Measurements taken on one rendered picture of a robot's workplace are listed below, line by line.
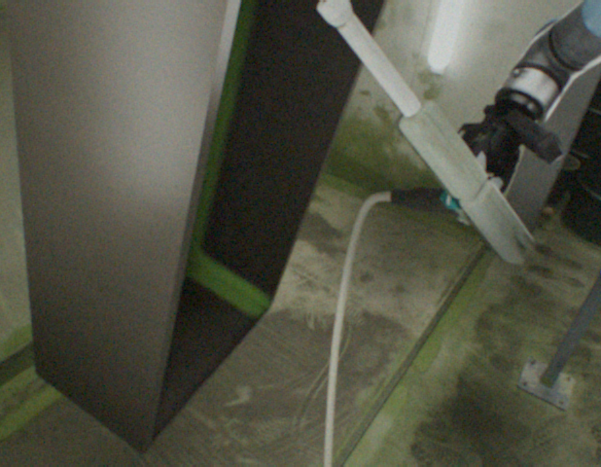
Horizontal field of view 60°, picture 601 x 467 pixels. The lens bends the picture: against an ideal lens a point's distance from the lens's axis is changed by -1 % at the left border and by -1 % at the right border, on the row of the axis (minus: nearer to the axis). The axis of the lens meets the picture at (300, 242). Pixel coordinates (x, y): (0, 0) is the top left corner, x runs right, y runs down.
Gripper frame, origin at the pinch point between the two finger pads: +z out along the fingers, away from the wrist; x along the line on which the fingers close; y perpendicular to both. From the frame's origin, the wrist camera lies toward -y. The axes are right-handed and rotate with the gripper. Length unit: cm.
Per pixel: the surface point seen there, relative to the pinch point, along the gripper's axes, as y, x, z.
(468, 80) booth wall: 134, -80, -130
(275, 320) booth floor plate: 136, -74, 20
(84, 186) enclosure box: 36, 36, 31
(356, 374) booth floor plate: 100, -96, 19
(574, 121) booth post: 93, -112, -133
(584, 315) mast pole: 51, -126, -46
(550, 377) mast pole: 64, -150, -27
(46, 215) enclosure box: 48, 36, 38
